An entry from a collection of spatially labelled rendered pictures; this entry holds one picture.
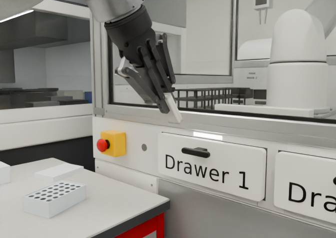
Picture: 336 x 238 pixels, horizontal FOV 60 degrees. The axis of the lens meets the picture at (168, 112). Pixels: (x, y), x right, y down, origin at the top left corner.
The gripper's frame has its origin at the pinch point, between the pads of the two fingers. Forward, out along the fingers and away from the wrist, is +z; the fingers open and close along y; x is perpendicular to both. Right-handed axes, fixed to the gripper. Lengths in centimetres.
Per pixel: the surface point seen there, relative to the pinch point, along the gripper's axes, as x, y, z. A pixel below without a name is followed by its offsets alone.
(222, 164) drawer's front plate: -5.4, 2.2, 17.5
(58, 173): 46, -13, 20
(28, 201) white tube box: 29.1, -26.2, 8.9
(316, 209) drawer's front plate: -24.9, -0.5, 21.3
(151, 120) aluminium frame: 18.3, 7.8, 12.2
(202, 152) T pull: -2.4, 0.9, 13.2
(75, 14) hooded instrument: 80, 44, -12
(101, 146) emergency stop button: 32.0, -2.6, 14.9
